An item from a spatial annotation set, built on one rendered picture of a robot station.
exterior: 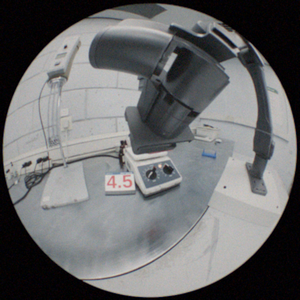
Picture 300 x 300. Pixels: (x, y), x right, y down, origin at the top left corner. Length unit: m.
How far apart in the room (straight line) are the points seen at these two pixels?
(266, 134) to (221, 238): 0.26
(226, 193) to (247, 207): 0.08
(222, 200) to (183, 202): 0.10
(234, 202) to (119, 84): 0.87
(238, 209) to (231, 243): 0.09
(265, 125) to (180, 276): 0.36
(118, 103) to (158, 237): 0.75
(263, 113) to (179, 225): 0.34
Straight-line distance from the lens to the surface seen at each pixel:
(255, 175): 0.36
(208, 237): 0.23
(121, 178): 0.31
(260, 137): 0.32
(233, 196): 0.26
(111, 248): 0.21
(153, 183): 0.27
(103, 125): 0.71
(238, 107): 1.74
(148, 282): 0.20
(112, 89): 0.77
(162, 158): 0.34
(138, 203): 0.26
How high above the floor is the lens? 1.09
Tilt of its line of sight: 17 degrees down
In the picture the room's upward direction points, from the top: straight up
